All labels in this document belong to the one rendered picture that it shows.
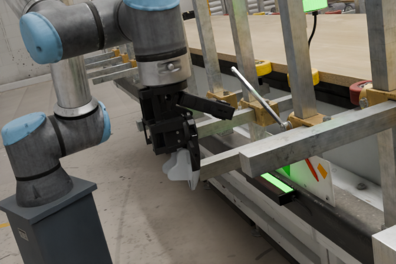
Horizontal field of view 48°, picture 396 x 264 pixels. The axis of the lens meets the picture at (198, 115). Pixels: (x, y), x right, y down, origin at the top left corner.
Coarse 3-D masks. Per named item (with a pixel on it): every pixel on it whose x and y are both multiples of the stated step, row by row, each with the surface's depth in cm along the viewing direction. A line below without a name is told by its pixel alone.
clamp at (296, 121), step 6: (318, 114) 93; (288, 120) 98; (294, 120) 95; (300, 120) 93; (306, 120) 91; (312, 120) 91; (318, 120) 90; (294, 126) 96; (300, 126) 93; (306, 126) 91
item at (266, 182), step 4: (260, 176) 109; (260, 180) 107; (264, 180) 107; (264, 184) 105; (268, 184) 104; (272, 184) 104; (268, 188) 103; (272, 188) 102; (276, 188) 102; (276, 192) 100; (280, 192) 100; (284, 192) 99
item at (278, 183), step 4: (264, 176) 109; (268, 176) 109; (272, 176) 108; (272, 180) 106; (276, 180) 106; (276, 184) 104; (280, 184) 103; (284, 184) 103; (280, 188) 102; (284, 188) 101; (288, 188) 101
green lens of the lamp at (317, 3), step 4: (304, 0) 87; (308, 0) 87; (312, 0) 87; (316, 0) 87; (320, 0) 87; (324, 0) 88; (304, 4) 88; (308, 4) 87; (312, 4) 87; (316, 4) 87; (320, 4) 87; (324, 4) 88; (304, 8) 88; (308, 8) 87; (312, 8) 87; (316, 8) 87
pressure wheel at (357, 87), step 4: (368, 80) 97; (352, 84) 97; (356, 84) 96; (360, 84) 96; (364, 84) 96; (352, 88) 94; (356, 88) 93; (360, 88) 93; (352, 92) 93; (356, 92) 92; (360, 92) 92; (352, 96) 94; (356, 96) 93; (352, 100) 94; (356, 100) 93; (356, 104) 94
